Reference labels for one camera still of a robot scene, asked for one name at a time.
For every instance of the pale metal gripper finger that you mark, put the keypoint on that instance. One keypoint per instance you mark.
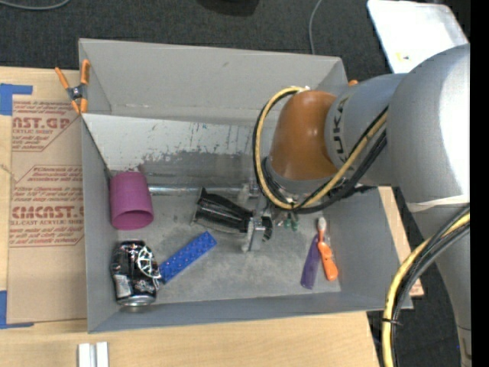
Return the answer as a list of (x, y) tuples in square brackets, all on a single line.
[(255, 239)]

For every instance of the grey metal bin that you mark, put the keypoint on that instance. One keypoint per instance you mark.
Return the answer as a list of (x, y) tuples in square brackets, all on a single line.
[(237, 266)]

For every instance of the blue flat studded block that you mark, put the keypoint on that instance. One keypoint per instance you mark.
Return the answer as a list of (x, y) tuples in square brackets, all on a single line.
[(189, 256)]

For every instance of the orange toothbrush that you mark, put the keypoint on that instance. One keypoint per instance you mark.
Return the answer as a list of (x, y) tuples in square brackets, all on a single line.
[(327, 260)]

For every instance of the grey metal rod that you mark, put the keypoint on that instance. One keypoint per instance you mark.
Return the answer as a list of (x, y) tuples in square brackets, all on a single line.
[(175, 190)]

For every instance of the black drink can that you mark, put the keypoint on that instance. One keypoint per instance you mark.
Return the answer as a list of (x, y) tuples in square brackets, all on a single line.
[(131, 273)]

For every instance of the purple plastic cup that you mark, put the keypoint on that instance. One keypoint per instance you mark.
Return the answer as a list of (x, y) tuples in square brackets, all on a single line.
[(128, 201)]

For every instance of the brown cardboard board red print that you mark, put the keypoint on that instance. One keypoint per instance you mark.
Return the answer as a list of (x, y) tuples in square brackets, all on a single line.
[(46, 281)]

